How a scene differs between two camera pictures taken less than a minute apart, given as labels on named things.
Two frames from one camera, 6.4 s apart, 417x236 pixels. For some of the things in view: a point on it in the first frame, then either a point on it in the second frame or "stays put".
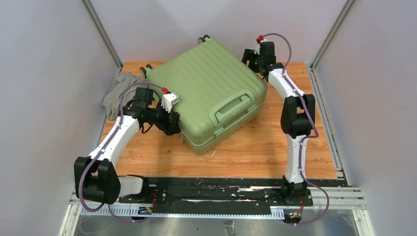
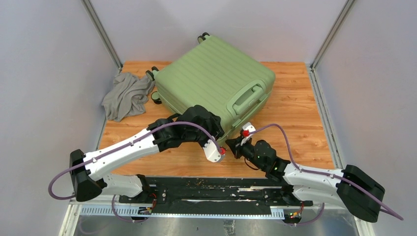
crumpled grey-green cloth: [111, 103] stays put
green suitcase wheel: [143, 72] to [150, 74]
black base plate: [213, 192] stays put
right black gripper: [248, 56] to [234, 146]
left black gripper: [171, 127] to [216, 128]
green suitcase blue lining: [219, 92] stays put
